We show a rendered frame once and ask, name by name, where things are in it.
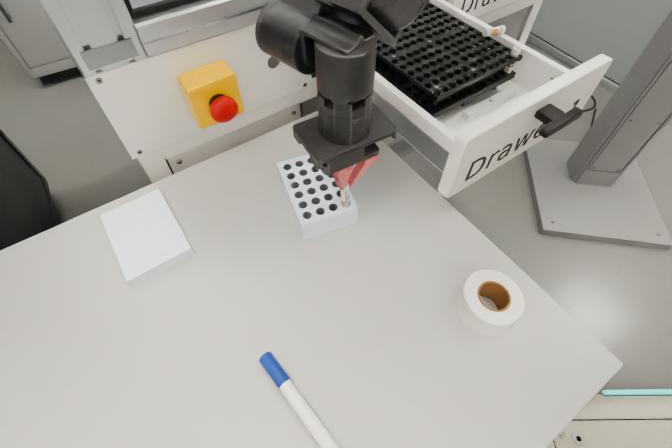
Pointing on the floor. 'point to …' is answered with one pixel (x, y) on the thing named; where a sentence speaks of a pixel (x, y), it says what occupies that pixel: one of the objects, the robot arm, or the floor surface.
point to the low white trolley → (282, 325)
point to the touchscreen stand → (609, 161)
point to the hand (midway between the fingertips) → (344, 180)
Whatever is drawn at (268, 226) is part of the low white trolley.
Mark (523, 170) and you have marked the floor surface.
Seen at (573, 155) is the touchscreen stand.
